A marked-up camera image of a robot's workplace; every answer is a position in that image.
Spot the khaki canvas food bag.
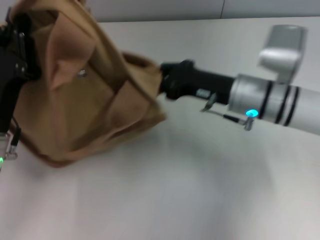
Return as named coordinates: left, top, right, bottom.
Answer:
left=4, top=0, right=168, bottom=170

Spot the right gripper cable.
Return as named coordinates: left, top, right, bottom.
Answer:
left=199, top=92, right=256, bottom=132

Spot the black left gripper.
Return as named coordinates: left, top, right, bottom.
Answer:
left=0, top=13, right=43, bottom=134

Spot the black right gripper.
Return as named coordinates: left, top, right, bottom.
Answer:
left=159, top=59, right=236, bottom=106

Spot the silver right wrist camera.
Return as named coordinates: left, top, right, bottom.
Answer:
left=257, top=24, right=309, bottom=85

